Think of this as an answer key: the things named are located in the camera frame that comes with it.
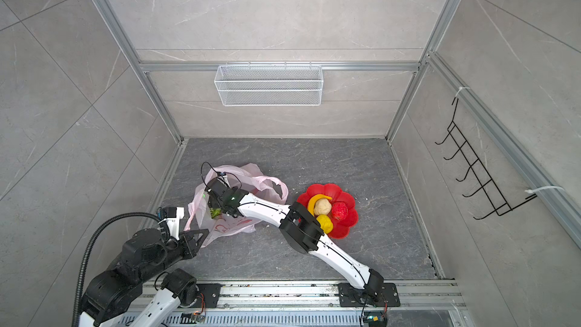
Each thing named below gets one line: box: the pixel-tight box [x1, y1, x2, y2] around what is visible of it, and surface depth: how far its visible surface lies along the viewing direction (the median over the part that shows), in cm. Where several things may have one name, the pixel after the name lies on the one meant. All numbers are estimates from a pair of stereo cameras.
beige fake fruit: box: [313, 198, 333, 216], surface depth 91 cm
